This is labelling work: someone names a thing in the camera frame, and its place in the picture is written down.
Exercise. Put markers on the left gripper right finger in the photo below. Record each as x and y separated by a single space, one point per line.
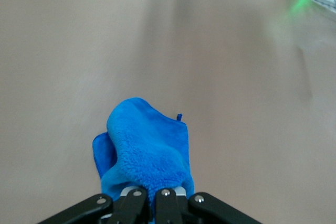
170 208

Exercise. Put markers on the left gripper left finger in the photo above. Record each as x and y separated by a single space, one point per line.
126 208

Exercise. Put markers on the blue microfibre towel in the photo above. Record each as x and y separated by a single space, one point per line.
147 150

